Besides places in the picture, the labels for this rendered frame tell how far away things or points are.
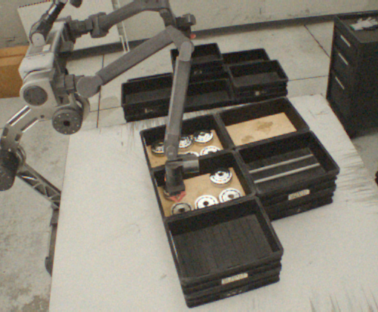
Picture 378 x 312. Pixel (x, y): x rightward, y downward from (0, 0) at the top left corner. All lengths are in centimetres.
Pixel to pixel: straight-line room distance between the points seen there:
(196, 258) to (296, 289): 43
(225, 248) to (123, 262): 47
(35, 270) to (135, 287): 125
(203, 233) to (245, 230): 18
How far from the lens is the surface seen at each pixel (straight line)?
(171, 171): 157
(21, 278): 293
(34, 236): 310
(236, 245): 169
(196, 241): 172
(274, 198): 180
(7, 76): 455
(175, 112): 153
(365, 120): 336
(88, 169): 232
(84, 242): 200
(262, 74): 325
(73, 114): 191
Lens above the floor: 223
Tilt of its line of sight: 43 degrees down
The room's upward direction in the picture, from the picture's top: 8 degrees counter-clockwise
